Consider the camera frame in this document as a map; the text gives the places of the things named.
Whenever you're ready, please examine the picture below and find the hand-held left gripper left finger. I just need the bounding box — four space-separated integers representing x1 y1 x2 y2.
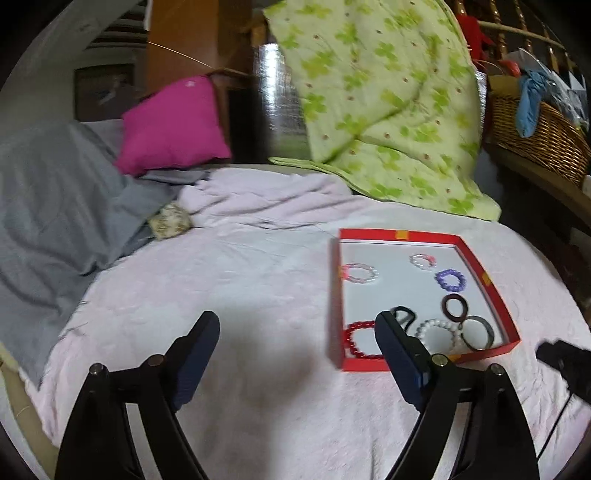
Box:
54 311 221 480

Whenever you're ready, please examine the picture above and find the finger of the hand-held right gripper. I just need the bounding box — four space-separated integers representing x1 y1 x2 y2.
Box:
536 339 591 407

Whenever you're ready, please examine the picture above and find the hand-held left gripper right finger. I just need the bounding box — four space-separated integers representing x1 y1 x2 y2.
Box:
375 311 540 480

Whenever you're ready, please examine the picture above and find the red cardboard box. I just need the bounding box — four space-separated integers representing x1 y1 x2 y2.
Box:
329 227 522 373

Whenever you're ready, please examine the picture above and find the white pearl bracelet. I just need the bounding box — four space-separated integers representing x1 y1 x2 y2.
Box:
414 318 464 354

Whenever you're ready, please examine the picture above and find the black hair tie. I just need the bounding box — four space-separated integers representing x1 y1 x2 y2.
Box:
390 305 417 330

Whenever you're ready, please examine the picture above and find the dark red bangle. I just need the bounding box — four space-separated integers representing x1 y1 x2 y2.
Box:
442 294 470 323

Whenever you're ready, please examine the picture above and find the clear pink crystal bracelet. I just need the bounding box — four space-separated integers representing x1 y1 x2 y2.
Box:
341 262 379 285

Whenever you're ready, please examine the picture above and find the purple bead bracelet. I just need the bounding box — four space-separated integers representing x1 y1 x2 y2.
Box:
434 269 468 292

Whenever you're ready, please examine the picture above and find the pale pink blanket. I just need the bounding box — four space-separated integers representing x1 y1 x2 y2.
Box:
39 166 591 480

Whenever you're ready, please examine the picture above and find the silver metal bangle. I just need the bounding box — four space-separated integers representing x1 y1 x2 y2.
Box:
460 315 495 352

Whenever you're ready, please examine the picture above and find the small patterned pouch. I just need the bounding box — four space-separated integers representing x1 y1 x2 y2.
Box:
148 203 194 241

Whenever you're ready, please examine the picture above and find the wooden shelf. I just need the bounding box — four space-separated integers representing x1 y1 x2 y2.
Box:
482 138 591 222

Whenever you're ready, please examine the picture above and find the grey bed sheet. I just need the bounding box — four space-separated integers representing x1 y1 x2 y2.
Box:
0 119 215 388

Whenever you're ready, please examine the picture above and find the magenta pillow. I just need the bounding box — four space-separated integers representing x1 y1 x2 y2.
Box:
115 75 232 177

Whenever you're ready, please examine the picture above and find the wicker basket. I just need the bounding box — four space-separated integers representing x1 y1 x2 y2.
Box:
487 90 591 188

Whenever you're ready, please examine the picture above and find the blue cloth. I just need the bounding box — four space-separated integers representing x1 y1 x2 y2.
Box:
516 69 557 138

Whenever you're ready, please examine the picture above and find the green floral quilt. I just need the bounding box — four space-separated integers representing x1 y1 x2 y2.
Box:
262 0 502 221

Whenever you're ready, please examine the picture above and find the wooden cabinet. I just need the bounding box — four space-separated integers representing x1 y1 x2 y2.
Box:
145 0 269 162

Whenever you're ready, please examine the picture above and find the red cloth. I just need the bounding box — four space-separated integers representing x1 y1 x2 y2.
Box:
459 14 495 61

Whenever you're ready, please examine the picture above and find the red bead bracelet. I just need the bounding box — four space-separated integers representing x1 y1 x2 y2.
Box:
344 319 386 361

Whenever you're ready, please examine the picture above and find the black cable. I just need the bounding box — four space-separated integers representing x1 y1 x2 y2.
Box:
536 390 575 467

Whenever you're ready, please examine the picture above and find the wooden rail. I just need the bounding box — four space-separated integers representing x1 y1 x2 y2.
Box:
450 0 571 70

